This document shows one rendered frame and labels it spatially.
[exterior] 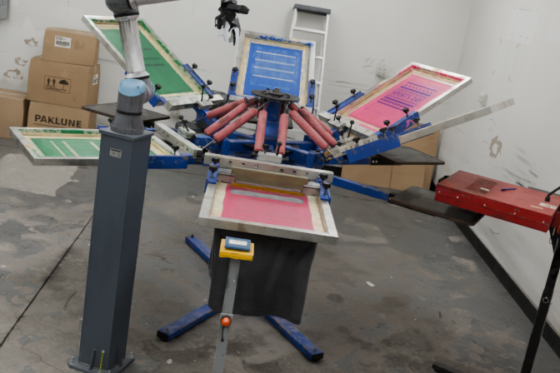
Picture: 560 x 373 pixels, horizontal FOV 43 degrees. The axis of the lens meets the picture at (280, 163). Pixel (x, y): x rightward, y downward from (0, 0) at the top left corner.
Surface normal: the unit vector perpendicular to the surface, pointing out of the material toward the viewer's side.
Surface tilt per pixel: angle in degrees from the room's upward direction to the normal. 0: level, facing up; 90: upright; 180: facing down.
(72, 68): 89
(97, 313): 90
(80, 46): 89
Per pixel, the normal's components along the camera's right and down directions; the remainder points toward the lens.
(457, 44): 0.02, 0.25
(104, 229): -0.32, 0.19
